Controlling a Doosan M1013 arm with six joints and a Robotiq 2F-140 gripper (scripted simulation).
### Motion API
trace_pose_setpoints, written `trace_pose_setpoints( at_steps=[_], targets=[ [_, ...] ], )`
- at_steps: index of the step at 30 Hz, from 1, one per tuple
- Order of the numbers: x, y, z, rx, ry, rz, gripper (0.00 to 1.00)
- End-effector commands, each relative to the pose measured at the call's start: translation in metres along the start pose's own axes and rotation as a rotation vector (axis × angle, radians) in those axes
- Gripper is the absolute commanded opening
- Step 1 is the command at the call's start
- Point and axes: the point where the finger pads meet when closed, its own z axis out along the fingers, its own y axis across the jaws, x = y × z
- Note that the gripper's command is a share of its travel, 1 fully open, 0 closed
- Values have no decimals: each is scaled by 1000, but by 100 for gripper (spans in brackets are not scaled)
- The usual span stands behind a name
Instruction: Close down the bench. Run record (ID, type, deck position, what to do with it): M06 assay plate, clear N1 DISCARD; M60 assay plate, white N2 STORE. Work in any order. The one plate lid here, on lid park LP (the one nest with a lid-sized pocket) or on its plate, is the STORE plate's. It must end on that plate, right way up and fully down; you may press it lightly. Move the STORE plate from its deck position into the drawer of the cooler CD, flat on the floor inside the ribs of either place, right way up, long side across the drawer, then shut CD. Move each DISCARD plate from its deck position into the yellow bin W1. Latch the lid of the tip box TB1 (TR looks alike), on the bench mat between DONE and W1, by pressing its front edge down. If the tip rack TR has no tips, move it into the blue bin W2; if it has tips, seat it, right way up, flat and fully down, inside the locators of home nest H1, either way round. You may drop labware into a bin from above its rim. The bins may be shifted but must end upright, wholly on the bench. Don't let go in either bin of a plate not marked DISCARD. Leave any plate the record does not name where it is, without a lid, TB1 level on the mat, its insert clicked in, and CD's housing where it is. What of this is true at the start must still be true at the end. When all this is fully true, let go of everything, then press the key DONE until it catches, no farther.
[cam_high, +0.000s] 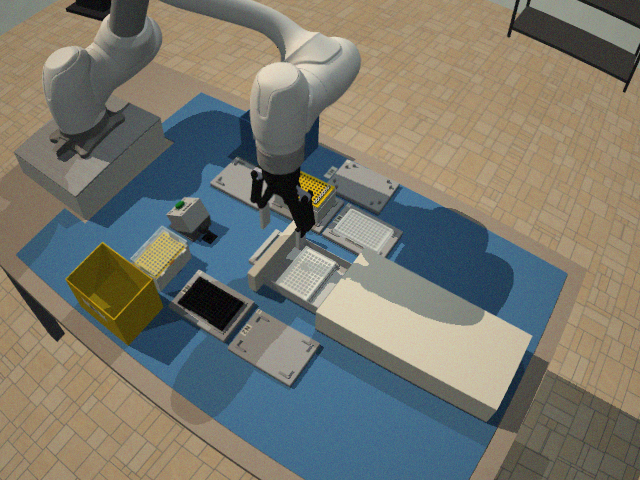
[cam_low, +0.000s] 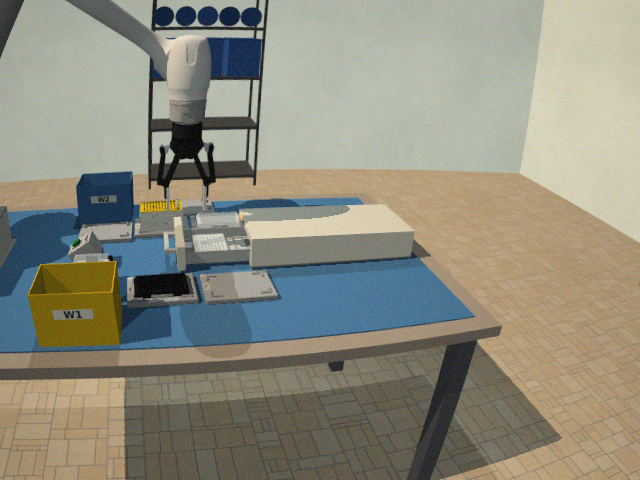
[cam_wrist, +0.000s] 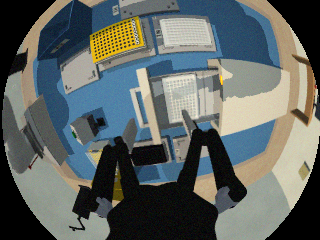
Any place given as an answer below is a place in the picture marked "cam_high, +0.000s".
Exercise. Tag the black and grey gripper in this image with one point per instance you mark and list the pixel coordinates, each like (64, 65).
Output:
(290, 190)

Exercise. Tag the blue bench mat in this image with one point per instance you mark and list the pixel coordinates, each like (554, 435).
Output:
(345, 417)

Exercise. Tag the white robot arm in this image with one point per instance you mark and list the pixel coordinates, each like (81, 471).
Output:
(283, 106)

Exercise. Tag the yellow open-top bin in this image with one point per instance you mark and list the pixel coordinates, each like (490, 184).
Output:
(111, 282)

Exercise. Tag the blue open-top bin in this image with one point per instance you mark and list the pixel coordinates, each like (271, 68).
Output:
(248, 140)

